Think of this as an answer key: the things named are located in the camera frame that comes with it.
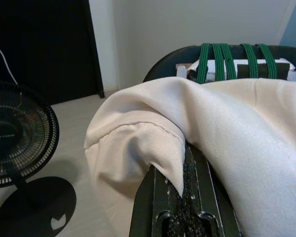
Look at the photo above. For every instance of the black standing fan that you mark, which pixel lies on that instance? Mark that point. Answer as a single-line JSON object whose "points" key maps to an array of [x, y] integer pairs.
{"points": [[39, 197]]}

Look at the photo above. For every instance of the black flat pad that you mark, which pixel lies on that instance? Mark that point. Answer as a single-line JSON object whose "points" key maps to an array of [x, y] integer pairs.
{"points": [[262, 71]]}

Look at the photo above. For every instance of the white pillow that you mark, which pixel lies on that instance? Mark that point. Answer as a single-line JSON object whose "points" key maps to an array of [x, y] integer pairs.
{"points": [[236, 135]]}

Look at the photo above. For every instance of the white folded cloth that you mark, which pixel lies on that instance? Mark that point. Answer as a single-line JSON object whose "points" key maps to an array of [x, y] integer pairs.
{"points": [[236, 61]]}

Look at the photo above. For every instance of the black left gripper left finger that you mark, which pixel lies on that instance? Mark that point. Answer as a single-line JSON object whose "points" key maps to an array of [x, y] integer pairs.
{"points": [[150, 209]]}

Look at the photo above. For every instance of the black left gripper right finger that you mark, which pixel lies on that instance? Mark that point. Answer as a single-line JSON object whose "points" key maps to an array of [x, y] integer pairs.
{"points": [[209, 202]]}

